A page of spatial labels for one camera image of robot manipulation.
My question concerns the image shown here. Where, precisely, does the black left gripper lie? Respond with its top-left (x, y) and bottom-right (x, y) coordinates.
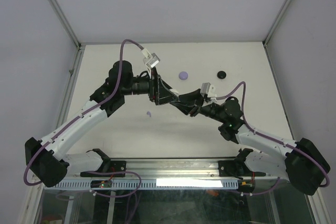
top-left (121, 67), bottom-right (180, 105)

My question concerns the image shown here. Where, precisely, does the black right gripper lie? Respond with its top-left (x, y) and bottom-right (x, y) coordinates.
top-left (172, 89), bottom-right (226, 124)

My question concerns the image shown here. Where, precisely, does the white earbud charging case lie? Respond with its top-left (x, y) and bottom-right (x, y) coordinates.
top-left (170, 89), bottom-right (180, 97)

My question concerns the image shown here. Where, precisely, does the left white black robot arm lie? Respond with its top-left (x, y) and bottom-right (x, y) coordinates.
top-left (24, 60), bottom-right (179, 187)

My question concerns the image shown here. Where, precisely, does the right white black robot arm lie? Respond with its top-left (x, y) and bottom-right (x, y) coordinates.
top-left (171, 90), bottom-right (330, 196)

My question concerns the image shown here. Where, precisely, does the purple earbud charging case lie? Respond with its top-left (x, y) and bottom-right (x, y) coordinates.
top-left (178, 71), bottom-right (188, 80)

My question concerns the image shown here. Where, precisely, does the black earbud charging case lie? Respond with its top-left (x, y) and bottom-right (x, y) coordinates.
top-left (217, 70), bottom-right (227, 80)

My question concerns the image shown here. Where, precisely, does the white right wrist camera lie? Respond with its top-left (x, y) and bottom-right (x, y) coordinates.
top-left (200, 82), bottom-right (217, 102)

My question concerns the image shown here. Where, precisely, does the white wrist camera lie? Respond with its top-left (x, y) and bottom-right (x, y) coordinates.
top-left (141, 48), bottom-right (160, 76)
top-left (200, 82), bottom-right (217, 102)

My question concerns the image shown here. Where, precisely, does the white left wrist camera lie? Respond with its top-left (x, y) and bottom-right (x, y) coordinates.
top-left (141, 48), bottom-right (160, 76)

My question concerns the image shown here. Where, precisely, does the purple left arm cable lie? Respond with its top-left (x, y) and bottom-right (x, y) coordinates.
top-left (23, 39), bottom-right (144, 186)

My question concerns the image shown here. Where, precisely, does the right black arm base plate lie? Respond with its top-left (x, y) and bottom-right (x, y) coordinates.
top-left (217, 160), bottom-right (266, 179)

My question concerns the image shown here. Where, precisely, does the aluminium mounting rail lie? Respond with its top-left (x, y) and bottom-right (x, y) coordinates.
top-left (65, 158), bottom-right (279, 180)

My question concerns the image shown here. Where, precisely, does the white slotted cable duct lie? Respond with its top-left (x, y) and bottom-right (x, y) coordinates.
top-left (53, 178), bottom-right (238, 190)

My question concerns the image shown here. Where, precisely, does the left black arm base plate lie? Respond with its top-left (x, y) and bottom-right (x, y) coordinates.
top-left (80, 159), bottom-right (127, 178)

